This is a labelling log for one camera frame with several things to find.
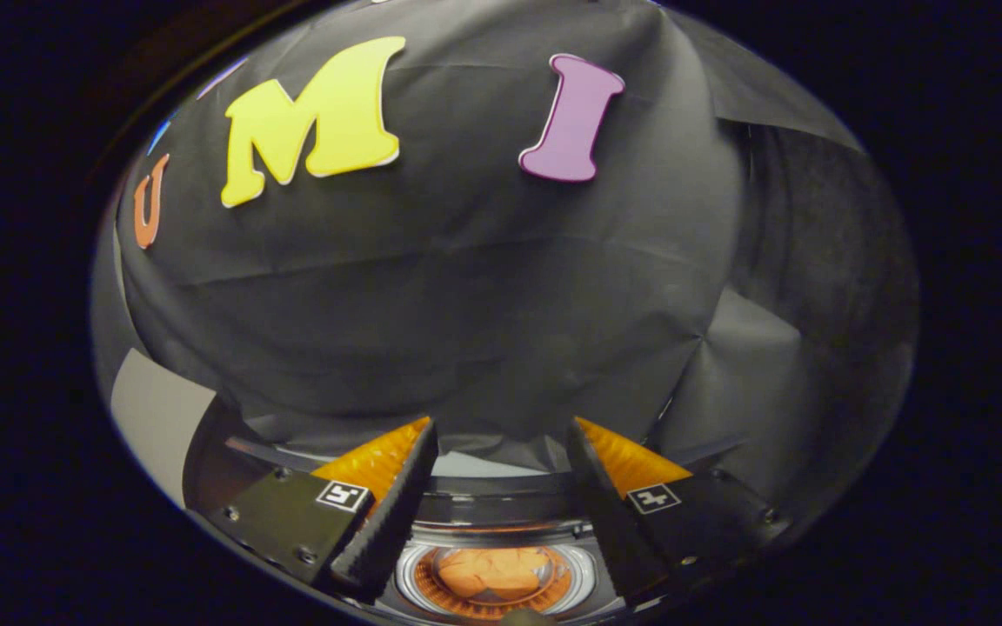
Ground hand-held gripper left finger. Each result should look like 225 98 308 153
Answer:
216 416 439 603

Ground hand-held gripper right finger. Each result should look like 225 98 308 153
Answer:
565 416 794 607

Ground grey washing machine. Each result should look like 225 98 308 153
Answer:
181 396 782 623

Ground orange polo shirt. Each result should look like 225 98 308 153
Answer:
435 545 556 602

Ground grey cabinet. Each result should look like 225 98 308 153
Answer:
109 347 220 510

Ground black backdrop cloth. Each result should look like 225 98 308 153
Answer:
90 0 920 524

